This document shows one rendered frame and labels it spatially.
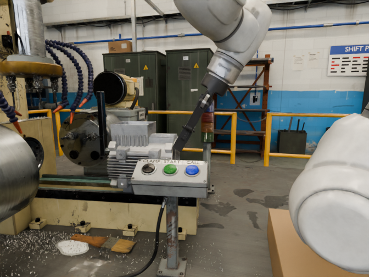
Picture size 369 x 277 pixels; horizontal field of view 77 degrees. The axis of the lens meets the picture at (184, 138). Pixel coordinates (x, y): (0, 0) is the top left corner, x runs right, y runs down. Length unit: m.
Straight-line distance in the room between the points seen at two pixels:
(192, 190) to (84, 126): 0.70
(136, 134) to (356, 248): 0.59
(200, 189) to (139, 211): 0.32
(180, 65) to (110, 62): 1.25
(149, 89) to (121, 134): 3.27
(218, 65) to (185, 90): 3.17
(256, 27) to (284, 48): 5.06
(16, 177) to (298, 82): 5.43
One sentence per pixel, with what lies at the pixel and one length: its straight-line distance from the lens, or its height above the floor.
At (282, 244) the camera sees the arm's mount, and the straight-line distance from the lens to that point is 0.62.
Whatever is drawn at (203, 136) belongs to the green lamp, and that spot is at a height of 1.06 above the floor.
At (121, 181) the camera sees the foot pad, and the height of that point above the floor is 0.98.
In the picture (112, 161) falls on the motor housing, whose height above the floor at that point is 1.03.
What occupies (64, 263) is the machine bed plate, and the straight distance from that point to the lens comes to 0.76.
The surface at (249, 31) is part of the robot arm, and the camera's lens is 0.64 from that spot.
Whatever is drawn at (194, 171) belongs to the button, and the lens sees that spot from 0.52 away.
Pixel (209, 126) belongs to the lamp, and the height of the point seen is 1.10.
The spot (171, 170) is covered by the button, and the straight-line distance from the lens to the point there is 0.52.
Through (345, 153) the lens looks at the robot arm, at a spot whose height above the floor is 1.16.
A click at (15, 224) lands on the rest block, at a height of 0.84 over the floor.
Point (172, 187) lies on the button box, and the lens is 0.52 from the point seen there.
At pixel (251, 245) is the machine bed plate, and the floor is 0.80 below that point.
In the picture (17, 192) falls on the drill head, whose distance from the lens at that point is 0.67.
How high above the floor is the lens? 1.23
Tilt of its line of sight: 10 degrees down
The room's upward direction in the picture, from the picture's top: straight up
